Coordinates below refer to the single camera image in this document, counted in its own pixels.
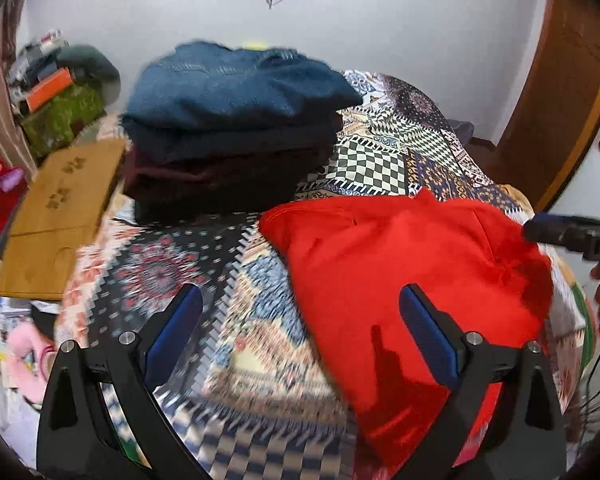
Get brown wooden door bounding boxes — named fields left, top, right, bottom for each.
left=495, top=0, right=600, bottom=213

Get red jacket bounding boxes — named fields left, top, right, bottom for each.
left=258, top=187, right=555, bottom=480

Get folded maroon garment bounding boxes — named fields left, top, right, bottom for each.
left=122, top=112, right=345, bottom=201

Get pink cloth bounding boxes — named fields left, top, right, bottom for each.
left=5, top=320, right=56, bottom=392

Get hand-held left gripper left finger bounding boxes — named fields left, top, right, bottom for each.
left=36, top=284, right=204, bottom=480

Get patterned bedsheet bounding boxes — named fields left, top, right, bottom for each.
left=55, top=70, right=596, bottom=480

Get folded dark garment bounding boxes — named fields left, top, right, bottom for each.
left=132, top=147, right=338, bottom=224

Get grey-green bag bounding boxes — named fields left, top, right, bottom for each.
left=57, top=45, right=122, bottom=92

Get orange box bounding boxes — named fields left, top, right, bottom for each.
left=20, top=67, right=75, bottom=115

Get folded blue jeans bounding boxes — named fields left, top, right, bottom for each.
left=120, top=40, right=365, bottom=163

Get grey cloth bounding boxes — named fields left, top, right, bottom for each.
left=447, top=120, right=476, bottom=144

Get tan board with flower cutouts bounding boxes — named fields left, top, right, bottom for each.
left=0, top=137, right=128, bottom=302

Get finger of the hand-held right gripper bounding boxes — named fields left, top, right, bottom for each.
left=522, top=212, right=588, bottom=251

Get striped curtain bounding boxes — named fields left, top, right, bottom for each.
left=0, top=0, right=37, bottom=176

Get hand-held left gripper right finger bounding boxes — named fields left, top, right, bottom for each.
left=399, top=284, right=567, bottom=480

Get dark wooden bed frame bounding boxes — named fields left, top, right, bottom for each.
left=467, top=137, right=501, bottom=171

